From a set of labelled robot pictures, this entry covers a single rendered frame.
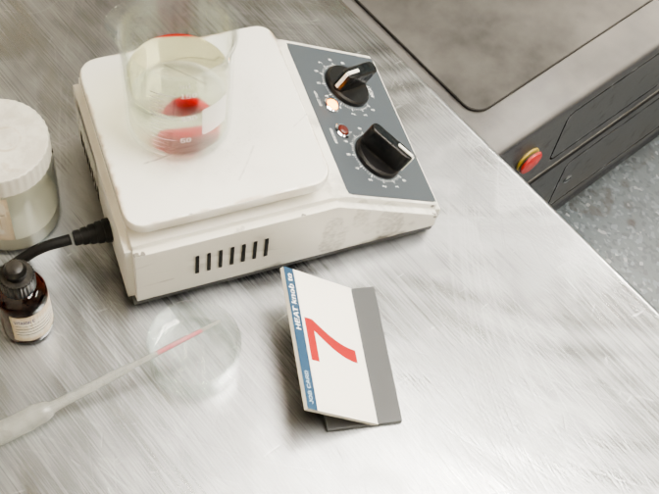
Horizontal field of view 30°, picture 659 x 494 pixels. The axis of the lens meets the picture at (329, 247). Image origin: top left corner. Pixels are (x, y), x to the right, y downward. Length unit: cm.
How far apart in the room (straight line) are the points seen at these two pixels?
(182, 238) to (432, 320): 17
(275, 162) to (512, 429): 21
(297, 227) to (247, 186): 5
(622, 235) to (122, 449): 114
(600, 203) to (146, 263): 114
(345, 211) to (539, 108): 67
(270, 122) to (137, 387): 17
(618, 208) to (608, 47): 38
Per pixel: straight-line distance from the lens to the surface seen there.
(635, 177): 181
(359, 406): 71
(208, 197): 69
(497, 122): 135
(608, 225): 175
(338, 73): 78
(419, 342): 75
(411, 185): 76
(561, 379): 76
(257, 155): 70
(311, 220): 71
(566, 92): 139
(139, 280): 72
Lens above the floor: 142
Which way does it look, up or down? 59 degrees down
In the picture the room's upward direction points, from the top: 11 degrees clockwise
